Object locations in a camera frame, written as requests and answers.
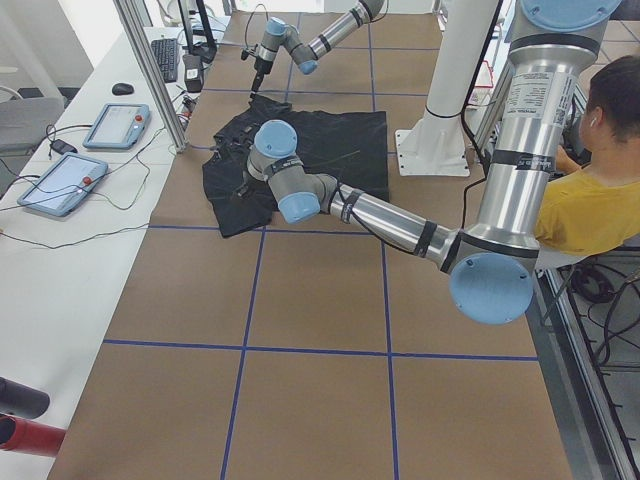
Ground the brown table cover mat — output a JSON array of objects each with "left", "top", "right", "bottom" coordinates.
[{"left": 50, "top": 13, "right": 572, "bottom": 479}]

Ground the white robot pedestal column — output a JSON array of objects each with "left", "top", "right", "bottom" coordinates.
[{"left": 424, "top": 0, "right": 504, "bottom": 121}]

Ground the black computer mouse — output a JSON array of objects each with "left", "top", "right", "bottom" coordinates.
[{"left": 111, "top": 82, "right": 135, "bottom": 96}]

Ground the near teach pendant tablet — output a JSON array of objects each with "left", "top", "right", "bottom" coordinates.
[{"left": 17, "top": 152, "right": 109, "bottom": 217}]

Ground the teach pendant tablet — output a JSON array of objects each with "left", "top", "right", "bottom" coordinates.
[
  {"left": 83, "top": 103, "right": 150, "bottom": 150},
  {"left": 17, "top": 152, "right": 109, "bottom": 217}
]

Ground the black computer keyboard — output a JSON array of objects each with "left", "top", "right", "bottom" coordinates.
[{"left": 150, "top": 38, "right": 179, "bottom": 83}]

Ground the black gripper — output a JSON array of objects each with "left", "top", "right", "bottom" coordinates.
[{"left": 241, "top": 44, "right": 273, "bottom": 96}]

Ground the red bottle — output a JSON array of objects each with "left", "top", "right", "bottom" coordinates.
[{"left": 1, "top": 415, "right": 67, "bottom": 457}]

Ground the black power adapter box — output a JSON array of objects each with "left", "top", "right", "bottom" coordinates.
[{"left": 182, "top": 54, "right": 204, "bottom": 93}]

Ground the aluminium frame post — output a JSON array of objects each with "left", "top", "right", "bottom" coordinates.
[{"left": 113, "top": 0, "right": 187, "bottom": 153}]

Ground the person in yellow shirt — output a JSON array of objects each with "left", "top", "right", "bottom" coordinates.
[{"left": 535, "top": 55, "right": 639, "bottom": 257}]

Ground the black water bottle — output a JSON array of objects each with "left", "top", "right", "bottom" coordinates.
[{"left": 0, "top": 377, "right": 50, "bottom": 419}]

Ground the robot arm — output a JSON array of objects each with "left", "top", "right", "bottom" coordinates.
[
  {"left": 241, "top": 0, "right": 385, "bottom": 100},
  {"left": 247, "top": 1, "right": 617, "bottom": 324}
]

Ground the black printed t-shirt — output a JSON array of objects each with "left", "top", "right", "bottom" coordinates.
[{"left": 202, "top": 95, "right": 390, "bottom": 238}]

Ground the far teach pendant tablet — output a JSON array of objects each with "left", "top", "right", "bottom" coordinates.
[{"left": 83, "top": 103, "right": 150, "bottom": 150}]

